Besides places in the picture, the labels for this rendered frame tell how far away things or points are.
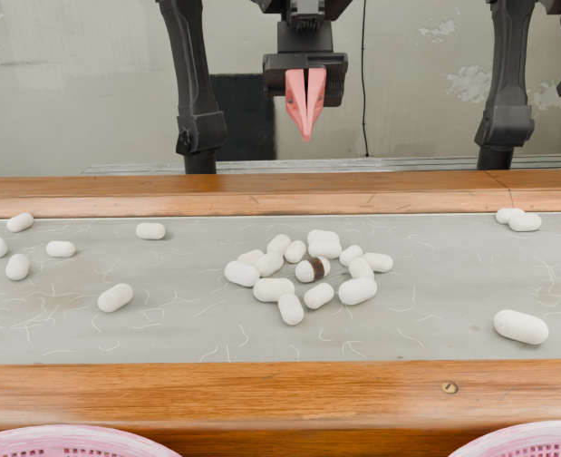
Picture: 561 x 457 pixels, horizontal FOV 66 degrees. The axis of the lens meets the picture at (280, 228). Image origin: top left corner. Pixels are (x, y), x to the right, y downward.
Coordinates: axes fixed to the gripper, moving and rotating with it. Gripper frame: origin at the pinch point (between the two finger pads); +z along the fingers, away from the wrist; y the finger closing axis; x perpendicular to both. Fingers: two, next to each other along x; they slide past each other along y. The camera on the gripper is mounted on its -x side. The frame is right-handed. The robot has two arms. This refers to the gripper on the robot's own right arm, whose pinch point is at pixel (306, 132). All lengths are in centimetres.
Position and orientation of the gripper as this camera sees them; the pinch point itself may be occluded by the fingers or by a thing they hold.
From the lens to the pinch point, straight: 51.4
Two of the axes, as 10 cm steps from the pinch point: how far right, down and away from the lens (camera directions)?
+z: 0.1, 9.1, -4.2
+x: 0.2, 4.2, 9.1
